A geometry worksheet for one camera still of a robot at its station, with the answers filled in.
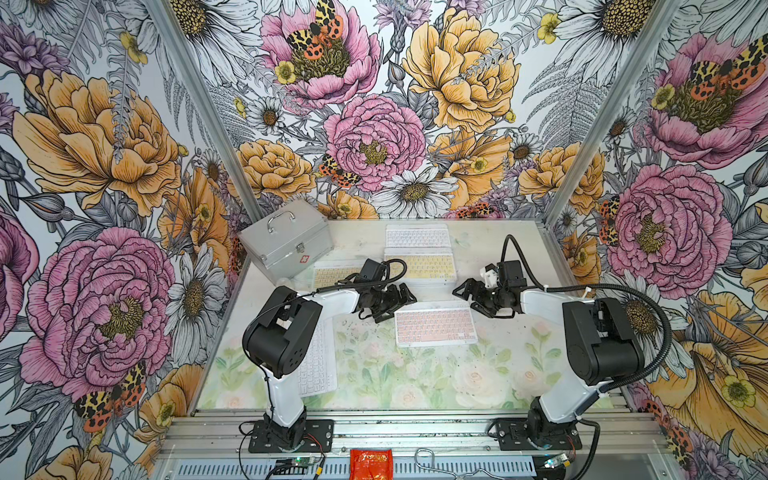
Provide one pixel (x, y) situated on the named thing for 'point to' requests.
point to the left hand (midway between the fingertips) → (405, 314)
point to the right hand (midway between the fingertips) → (462, 303)
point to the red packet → (371, 464)
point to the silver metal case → (287, 240)
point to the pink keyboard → (434, 323)
